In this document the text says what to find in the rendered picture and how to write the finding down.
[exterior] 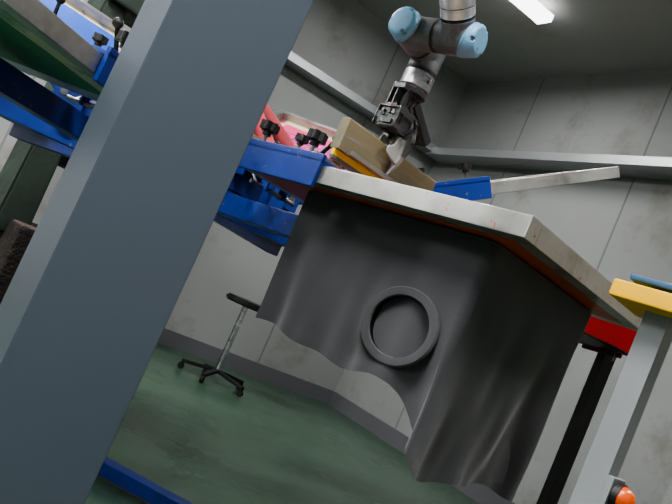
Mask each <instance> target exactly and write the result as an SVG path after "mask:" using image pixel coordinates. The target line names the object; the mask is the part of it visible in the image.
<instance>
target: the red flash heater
mask: <svg viewBox="0 0 672 504"><path fill-rule="evenodd" d="M636 333H637V331H635V330H632V329H629V328H626V327H622V326H619V325H616V324H613V323H610V322H607V321H604V320H601V319H598V318H595V317H592V316H591V317H590V319H589V321H588V324H587V326H586V328H585V331H584V333H583V335H582V337H581V339H580V341H579V343H580V344H582V348H584V349H587V350H591V351H595V352H598V353H602V354H605V355H609V356H613V355H614V353H617V354H616V356H615V357H616V358H620V359H621V357H622V355H625V356H628V353H629V351H630V348H631V346H632V343H633V341H634V338H635V336H636Z"/></svg>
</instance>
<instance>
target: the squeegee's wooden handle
mask: <svg viewBox="0 0 672 504"><path fill-rule="evenodd" d="M332 147H333V148H336V149H338V150H339V151H341V152H342V153H343V154H347V153H348V151H349V150H350V151H353V152H355V153H356V154H358V155H359V156H361V157H362V158H363V159H365V160H366V161H368V162H369V163H371V164H372V165H373V166H375V167H376V168H378V169H379V170H381V171H382V172H383V173H385V174H386V171H387V168H388V166H389V165H390V164H391V160H390V159H389V157H388V156H387V154H386V148H387V145H386V144H385V143H383V142H382V141H380V140H379V139H378V138H376V137H375V136H374V135H372V134H371V133H370V132H368V131H367V130H366V129H364V128H363V127H362V126H360V125H359V124H358V123H356V122H355V121H354V120H352V119H351V118H347V117H344V118H342V120H341V121H340V124H339V126H338V128H337V131H336V133H335V136H334V138H333V140H332V143H331V145H330V148H332ZM389 177H391V178H392V179H394V180H395V181H396V182H398V183H399V184H403V185H407V186H412V187H416V188H420V189H424V190H428V191H433V189H434V187H435V184H436V182H435V181H434V180H433V179H431V178H430V177H429V176H427V175H426V174H425V173H423V172H422V171H421V170H419V169H418V168H417V167H415V166H414V165H413V164H411V163H410V162H409V161H407V160H406V159H404V160H403V161H402V163H401V164H400V165H399V166H398V167H397V168H396V169H395V170H394V171H393V172H392V173H391V174H390V175H389Z"/></svg>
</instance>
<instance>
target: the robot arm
mask: <svg viewBox="0 0 672 504"><path fill-rule="evenodd" d="M439 2H440V19H439V18H431V17H422V16H420V14H419V12H418V11H416V10H415V9H414V8H412V7H408V6H407V7H402V8H400V9H398V10H397V11H395V12H394V13H393V15H392V16H391V18H390V20H389V24H388V28H389V31H390V33H391V34H392V36H393V37H394V40H395V41H396V42H398V43H399V45H400V46H401V47H402V48H403V49H404V50H405V52H406V53H407V54H408V55H409V56H410V57H411V58H410V60H409V62H408V65H407V67H406V69H405V71H404V74H403V76H402V78H401V80H400V82H398V81H395V83H394V85H393V87H392V89H391V91H390V94H389V96H388V98H387V100H386V103H380V104H379V106H378V108H377V110H376V113H375V115H374V117H373V119H372V123H373V124H374V125H375V126H377V127H378V128H379V129H381V130H382V131H383V132H382V134H381V137H380V139H379V140H380V141H382V142H383V143H385V144H386V145H387V148H386V154H387V156H388V157H389V159H390V160H391V164H390V165H389V166H388V168H387V171H386V175H388V176H389V175H390V174H391V173H392V172H393V171H394V170H395V169H396V168H397V167H398V166H399V165H400V164H401V163H402V161H403V160H404V159H405V158H406V157H407V155H408V154H409V153H410V151H411V150H412V148H413V146H414V145H417V146H423V147H426V146H428V145H429V144H430V143H431V139H430V136H429V132H428V129H427V125H426V122H425V118H424V115H423V111H422V108H421V104H420V103H424V102H425V99H426V97H427V96H428V94H429V92H430V90H431V87H432V85H433V83H434V81H435V79H436V77H437V74H438V72H439V70H440V68H441V65H442V63H443V61H444V59H445V57H446V56H447V55H450V56H456V57H458V58H478V57H479V56H480V55H481V54H482V53H483V52H484V50H485V48H486V45H487V41H488V32H487V31H486V27H485V26H484V25H483V24H480V23H479V22H476V14H475V13H476V9H475V0H439ZM379 110H381V111H380V113H379V116H378V118H377V120H376V119H375V117H376V115H377V113H378V111H379ZM392 139H393V140H396V141H395V143H394V144H393V143H392V141H391V140H392Z"/></svg>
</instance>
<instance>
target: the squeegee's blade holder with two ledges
mask: <svg viewBox="0 0 672 504"><path fill-rule="evenodd" d="M345 155H346V156H348V157H349V158H351V159H352V160H353V161H355V162H356V163H358V164H359V165H361V166H362V167H364V168H365V169H367V170H368V171H370V172H371V173H373V174H374V175H375V176H377V177H378V178H380V179H382V180H386V181H391V182H395V183H398V182H396V181H395V180H394V179H392V178H391V177H389V176H388V175H386V174H385V173H383V172H382V171H381V170H379V169H378V168H376V167H375V166H373V165H372V164H371V163H369V162H368V161H366V160H365V159H363V158H362V157H361V156H359V155H358V154H356V153H355V152H353V151H350V150H349V151H348V153H347V154H345Z"/></svg>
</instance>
